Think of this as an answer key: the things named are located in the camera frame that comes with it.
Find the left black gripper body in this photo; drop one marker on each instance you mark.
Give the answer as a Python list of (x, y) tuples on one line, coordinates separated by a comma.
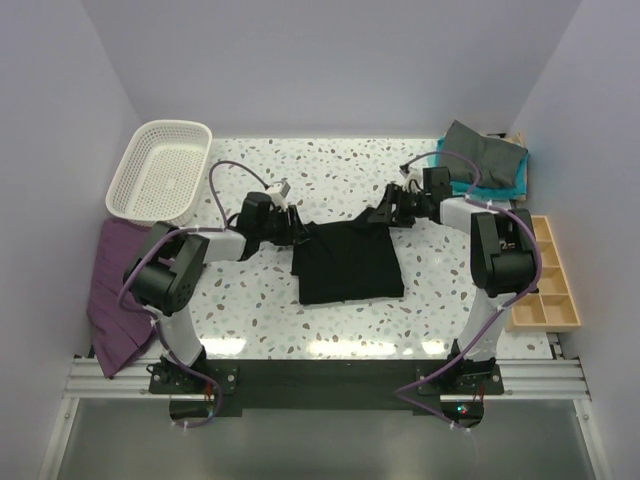
[(278, 228)]

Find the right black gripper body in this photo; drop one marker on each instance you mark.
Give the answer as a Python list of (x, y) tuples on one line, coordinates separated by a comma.
[(411, 207)]

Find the black t shirt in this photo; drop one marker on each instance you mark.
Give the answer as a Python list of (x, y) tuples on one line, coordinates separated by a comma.
[(347, 261)]

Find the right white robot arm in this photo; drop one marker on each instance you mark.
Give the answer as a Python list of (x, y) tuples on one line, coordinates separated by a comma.
[(505, 264)]

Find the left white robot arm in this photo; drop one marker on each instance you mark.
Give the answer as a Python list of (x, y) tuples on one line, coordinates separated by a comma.
[(162, 279)]

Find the teal folded t shirt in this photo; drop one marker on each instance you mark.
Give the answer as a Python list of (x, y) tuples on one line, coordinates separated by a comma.
[(518, 192)]

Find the grey folded t shirt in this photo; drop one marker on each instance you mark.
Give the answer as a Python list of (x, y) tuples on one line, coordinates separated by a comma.
[(497, 160)]

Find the white plastic basket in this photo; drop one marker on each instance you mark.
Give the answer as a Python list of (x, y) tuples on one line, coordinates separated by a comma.
[(161, 174)]

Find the wooden compartment tray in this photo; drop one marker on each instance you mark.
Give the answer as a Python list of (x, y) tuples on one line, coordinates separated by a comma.
[(552, 308)]

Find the purple cloth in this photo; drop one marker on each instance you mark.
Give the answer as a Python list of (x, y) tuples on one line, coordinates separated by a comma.
[(118, 337)]

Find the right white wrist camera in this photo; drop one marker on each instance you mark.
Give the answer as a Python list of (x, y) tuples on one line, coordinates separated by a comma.
[(413, 179)]

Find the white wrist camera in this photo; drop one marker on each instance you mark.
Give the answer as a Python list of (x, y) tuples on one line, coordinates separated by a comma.
[(413, 179), (278, 192)]

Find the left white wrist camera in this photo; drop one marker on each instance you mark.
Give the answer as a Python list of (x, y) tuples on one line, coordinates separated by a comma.
[(278, 192)]

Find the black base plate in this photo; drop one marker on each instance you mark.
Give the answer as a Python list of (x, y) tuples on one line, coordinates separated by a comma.
[(229, 388)]

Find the aluminium rail frame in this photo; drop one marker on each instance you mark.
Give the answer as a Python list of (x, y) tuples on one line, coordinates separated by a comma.
[(524, 379)]

